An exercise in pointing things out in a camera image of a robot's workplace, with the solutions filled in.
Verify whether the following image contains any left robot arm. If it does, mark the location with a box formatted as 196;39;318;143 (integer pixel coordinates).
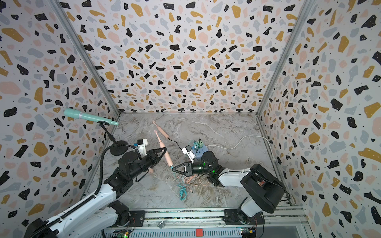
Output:
24;146;167;238

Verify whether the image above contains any teal charger cube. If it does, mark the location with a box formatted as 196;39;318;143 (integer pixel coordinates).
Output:
192;141;200;150

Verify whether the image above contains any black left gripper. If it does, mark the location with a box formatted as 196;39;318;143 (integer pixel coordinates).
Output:
131;148;169;181

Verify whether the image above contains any blue power strip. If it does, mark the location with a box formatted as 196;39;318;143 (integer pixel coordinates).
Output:
193;146;209;160

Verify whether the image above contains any metal base rail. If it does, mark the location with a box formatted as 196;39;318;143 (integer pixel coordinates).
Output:
59;206;310;238

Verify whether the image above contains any black charging cable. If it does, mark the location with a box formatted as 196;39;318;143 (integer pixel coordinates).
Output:
168;136;203;158

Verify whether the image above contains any pink charging cable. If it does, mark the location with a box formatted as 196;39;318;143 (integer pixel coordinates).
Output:
183;174;215;188

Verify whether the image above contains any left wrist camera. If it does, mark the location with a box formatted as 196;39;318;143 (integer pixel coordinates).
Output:
134;139;148;159

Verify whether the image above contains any red button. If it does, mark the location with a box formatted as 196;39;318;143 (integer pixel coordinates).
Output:
196;228;203;237

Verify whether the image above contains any green charger plug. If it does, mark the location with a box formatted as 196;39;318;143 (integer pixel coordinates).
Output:
198;140;204;149

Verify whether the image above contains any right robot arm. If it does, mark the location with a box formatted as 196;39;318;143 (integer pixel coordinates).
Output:
172;151;289;224

